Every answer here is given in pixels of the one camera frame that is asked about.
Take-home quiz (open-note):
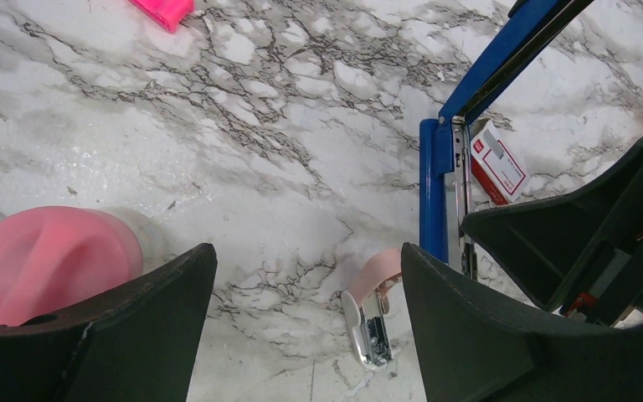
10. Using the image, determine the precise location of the pink capped small bottle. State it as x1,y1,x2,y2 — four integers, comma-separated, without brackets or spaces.
0,206,168,327

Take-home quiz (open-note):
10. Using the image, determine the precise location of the pink flat plastic bar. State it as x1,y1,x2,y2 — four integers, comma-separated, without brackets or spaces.
130,0,195,33

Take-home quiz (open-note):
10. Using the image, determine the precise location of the blue stapler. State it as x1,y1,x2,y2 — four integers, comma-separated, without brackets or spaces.
419,0,592,280

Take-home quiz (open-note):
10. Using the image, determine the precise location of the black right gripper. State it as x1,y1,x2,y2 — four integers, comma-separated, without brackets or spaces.
460,137,643,327

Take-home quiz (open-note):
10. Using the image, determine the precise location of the white red staple box sleeve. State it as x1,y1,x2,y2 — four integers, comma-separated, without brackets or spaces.
470,119,530,205

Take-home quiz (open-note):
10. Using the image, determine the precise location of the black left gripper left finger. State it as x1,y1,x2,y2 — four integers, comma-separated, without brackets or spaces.
0,244,218,401

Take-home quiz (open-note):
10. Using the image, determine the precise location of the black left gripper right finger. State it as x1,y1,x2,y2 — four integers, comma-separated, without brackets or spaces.
401,243,643,401

